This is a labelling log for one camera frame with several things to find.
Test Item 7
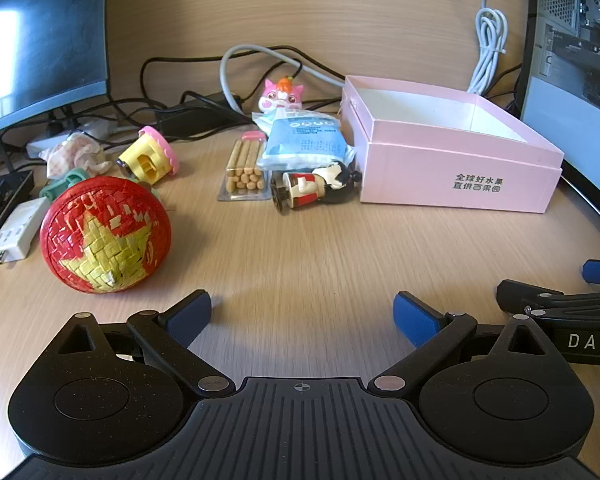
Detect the red woven ball yellow star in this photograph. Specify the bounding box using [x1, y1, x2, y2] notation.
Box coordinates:
[39, 176, 174, 294]

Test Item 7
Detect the black framed lit monitor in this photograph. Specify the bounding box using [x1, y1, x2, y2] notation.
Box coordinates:
[516, 0, 600, 241]

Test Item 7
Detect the biscuit sticks pack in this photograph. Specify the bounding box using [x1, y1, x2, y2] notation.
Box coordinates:
[217, 131, 274, 202]

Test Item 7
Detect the yellow and pink toy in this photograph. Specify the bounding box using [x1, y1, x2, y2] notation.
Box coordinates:
[115, 126, 180, 189]

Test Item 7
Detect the black haired figurine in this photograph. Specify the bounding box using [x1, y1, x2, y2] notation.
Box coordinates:
[269, 160, 364, 214]

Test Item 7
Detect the pink cat toy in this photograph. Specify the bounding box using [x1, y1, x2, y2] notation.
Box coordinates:
[258, 76, 305, 114]

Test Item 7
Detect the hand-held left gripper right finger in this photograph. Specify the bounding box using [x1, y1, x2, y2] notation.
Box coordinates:
[370, 291, 552, 397]

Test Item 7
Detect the dark curved monitor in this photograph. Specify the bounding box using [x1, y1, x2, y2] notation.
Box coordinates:
[0, 0, 112, 140]

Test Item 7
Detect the pink cardboard box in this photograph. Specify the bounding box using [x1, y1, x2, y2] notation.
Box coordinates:
[340, 75, 565, 215]

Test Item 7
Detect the black power brick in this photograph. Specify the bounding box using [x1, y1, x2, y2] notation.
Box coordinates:
[156, 102, 254, 139]

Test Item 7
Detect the white plug adapter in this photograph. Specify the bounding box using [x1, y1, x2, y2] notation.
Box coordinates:
[0, 197, 49, 264]

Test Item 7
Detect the white coiled cable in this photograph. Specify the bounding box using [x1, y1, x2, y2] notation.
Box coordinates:
[467, 0, 510, 96]

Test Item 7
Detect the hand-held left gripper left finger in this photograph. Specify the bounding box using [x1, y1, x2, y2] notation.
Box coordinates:
[55, 289, 236, 397]

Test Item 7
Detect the teal plastic toy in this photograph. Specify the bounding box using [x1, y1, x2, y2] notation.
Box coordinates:
[39, 169, 89, 199]

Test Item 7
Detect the blue snack packet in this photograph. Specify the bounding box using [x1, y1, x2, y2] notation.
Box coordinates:
[253, 110, 356, 171]

